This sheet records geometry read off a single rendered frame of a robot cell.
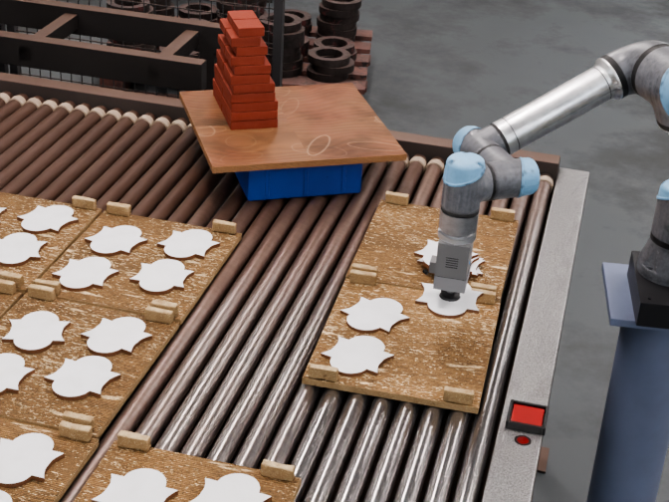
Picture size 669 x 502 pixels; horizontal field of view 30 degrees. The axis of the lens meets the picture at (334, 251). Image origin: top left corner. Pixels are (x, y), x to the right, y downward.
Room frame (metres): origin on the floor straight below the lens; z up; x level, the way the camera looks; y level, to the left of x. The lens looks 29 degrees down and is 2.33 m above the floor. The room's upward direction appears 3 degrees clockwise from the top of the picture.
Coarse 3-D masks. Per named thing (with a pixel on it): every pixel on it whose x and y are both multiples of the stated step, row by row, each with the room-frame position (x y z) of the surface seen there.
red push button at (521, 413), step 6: (516, 408) 1.98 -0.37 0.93; (522, 408) 1.98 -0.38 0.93; (528, 408) 1.98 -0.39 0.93; (534, 408) 1.98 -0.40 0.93; (540, 408) 1.99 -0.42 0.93; (516, 414) 1.96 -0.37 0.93; (522, 414) 1.96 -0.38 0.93; (528, 414) 1.96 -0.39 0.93; (534, 414) 1.96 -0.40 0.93; (540, 414) 1.97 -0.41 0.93; (516, 420) 1.94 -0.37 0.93; (522, 420) 1.94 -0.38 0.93; (528, 420) 1.94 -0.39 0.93; (534, 420) 1.94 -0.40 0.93; (540, 420) 1.95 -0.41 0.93
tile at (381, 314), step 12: (360, 300) 2.33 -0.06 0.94; (372, 300) 2.33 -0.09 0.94; (384, 300) 2.33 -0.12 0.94; (348, 312) 2.27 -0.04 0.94; (360, 312) 2.28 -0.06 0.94; (372, 312) 2.28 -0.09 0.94; (384, 312) 2.28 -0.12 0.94; (396, 312) 2.29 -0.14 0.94; (348, 324) 2.23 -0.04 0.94; (360, 324) 2.23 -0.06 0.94; (372, 324) 2.23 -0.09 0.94; (384, 324) 2.23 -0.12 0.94; (396, 324) 2.25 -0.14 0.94
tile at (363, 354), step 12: (360, 336) 2.18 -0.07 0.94; (336, 348) 2.13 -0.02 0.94; (348, 348) 2.13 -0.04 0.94; (360, 348) 2.14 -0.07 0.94; (372, 348) 2.14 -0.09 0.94; (384, 348) 2.14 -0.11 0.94; (336, 360) 2.09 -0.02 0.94; (348, 360) 2.09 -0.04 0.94; (360, 360) 2.09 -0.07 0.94; (372, 360) 2.10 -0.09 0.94; (384, 360) 2.10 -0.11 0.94; (348, 372) 2.05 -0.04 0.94; (360, 372) 2.05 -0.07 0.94; (372, 372) 2.06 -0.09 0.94
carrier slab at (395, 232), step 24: (384, 216) 2.75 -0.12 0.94; (408, 216) 2.76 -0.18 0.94; (432, 216) 2.77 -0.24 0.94; (480, 216) 2.78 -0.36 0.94; (384, 240) 2.62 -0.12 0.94; (408, 240) 2.63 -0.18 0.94; (432, 240) 2.64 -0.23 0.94; (480, 240) 2.65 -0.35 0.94; (504, 240) 2.66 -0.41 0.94; (384, 264) 2.51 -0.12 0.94; (408, 264) 2.51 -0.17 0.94; (504, 264) 2.54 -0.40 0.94
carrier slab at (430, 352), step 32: (352, 288) 2.39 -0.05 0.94; (384, 288) 2.40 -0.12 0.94; (416, 320) 2.27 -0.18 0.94; (448, 320) 2.28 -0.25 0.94; (480, 320) 2.29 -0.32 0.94; (320, 352) 2.13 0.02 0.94; (416, 352) 2.15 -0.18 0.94; (448, 352) 2.16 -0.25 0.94; (480, 352) 2.16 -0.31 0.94; (320, 384) 2.03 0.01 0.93; (352, 384) 2.02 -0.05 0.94; (384, 384) 2.02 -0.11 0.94; (416, 384) 2.03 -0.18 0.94; (448, 384) 2.04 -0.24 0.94; (480, 384) 2.04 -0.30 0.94
